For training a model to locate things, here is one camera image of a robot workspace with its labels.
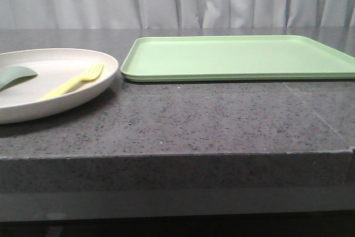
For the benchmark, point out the light green serving tray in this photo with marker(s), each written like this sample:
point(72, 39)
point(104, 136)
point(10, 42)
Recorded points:
point(210, 58)

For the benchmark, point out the yellow plastic fork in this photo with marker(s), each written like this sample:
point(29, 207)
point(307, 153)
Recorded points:
point(88, 75)

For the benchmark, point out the beige round plate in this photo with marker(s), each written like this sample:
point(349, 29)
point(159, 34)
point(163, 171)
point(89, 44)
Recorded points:
point(54, 66)

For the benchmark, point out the green plastic spoon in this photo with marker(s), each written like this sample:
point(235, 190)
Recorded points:
point(11, 74)

